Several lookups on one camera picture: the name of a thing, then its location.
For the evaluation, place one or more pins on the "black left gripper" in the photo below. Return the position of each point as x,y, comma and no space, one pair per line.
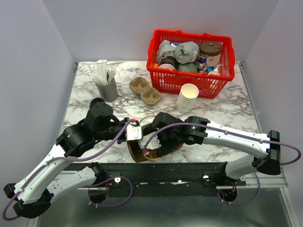
124,121

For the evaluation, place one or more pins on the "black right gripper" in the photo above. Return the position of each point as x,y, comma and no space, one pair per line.
165,147

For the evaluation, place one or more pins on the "brown green paper bag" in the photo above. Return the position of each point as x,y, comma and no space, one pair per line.
137,153

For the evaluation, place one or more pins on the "brown cardboard cup carrier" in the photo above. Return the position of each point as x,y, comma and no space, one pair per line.
149,95

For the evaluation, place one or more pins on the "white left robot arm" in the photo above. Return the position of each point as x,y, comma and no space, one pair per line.
81,142

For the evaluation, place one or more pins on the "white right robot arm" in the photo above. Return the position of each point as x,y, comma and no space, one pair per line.
262,149

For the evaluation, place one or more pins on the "black lid on table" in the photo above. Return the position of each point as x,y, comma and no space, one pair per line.
95,101

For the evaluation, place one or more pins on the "stack of paper cups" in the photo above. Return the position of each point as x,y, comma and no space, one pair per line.
187,96

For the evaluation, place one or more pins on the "green netted melon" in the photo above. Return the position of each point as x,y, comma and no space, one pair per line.
188,67

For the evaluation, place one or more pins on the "black labelled tub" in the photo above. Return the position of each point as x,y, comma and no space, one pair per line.
168,61

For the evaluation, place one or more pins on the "red blue drink can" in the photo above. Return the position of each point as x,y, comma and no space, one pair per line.
202,67

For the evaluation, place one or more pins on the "cream pump lotion bottle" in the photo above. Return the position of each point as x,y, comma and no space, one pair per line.
215,71

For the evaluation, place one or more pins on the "red plastic shopping basket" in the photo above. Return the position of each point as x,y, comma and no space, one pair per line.
171,81

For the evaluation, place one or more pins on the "grey plastic mailer bag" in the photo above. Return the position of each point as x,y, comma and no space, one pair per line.
183,52

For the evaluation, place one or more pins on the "brown lidded round box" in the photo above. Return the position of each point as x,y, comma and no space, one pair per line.
210,52

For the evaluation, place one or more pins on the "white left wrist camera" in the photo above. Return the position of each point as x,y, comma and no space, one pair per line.
133,132

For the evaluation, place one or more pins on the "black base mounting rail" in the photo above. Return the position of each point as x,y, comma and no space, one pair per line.
163,180

